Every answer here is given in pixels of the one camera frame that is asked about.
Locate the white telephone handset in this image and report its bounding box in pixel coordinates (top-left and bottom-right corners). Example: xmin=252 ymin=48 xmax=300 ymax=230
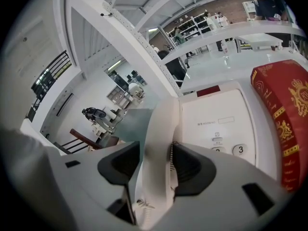
xmin=133 ymin=96 xmax=184 ymax=229

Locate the dark wooden railing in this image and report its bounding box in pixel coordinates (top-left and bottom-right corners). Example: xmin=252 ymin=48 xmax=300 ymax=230
xmin=53 ymin=128 xmax=104 ymax=154

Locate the black metal railing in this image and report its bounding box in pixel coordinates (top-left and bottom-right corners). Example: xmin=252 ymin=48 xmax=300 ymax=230
xmin=26 ymin=50 xmax=73 ymax=122

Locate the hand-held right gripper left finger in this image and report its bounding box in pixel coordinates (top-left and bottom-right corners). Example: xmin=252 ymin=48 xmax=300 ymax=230
xmin=45 ymin=140 xmax=141 ymax=231

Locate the white coiled telephone cord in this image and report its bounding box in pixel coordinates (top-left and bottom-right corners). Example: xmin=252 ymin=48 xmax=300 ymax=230
xmin=136 ymin=141 xmax=180 ymax=216

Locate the red box with gold print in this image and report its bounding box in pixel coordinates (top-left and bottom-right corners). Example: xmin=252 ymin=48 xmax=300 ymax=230
xmin=250 ymin=59 xmax=308 ymax=193

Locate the white shelving unit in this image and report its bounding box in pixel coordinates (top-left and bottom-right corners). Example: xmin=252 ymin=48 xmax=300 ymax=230
xmin=167 ymin=15 xmax=210 ymax=44

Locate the long white counter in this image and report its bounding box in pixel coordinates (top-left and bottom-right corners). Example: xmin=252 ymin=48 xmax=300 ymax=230
xmin=160 ymin=20 xmax=307 ymax=65

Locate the white perforated rack post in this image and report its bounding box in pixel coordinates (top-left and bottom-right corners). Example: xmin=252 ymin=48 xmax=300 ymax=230
xmin=102 ymin=1 xmax=184 ymax=98

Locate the small white table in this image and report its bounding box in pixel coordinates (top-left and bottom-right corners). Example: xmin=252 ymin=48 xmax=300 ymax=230
xmin=236 ymin=33 xmax=284 ymax=51

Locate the white cubby shelf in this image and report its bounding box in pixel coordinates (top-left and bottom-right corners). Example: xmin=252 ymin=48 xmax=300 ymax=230
xmin=106 ymin=85 xmax=131 ymax=108

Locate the white telephone base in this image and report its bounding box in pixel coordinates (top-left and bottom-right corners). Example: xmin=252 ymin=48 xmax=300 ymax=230
xmin=179 ymin=79 xmax=285 ymax=187

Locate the frosted glass panel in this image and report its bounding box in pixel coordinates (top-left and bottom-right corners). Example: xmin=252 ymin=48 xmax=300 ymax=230
xmin=113 ymin=108 xmax=155 ymax=145

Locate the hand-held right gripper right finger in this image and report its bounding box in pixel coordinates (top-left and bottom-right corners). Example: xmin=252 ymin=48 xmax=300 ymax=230
xmin=166 ymin=140 xmax=297 ymax=231

